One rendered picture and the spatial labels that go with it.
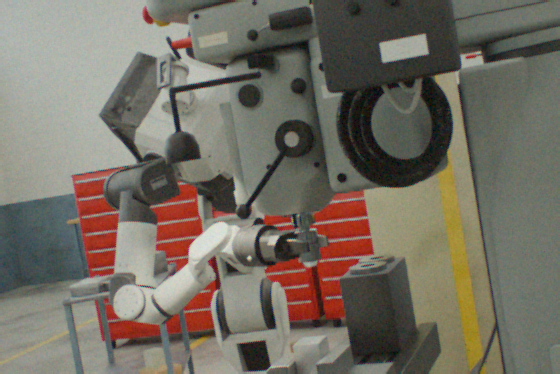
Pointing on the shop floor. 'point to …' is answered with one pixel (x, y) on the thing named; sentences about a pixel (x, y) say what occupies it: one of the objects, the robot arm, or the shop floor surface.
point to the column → (518, 191)
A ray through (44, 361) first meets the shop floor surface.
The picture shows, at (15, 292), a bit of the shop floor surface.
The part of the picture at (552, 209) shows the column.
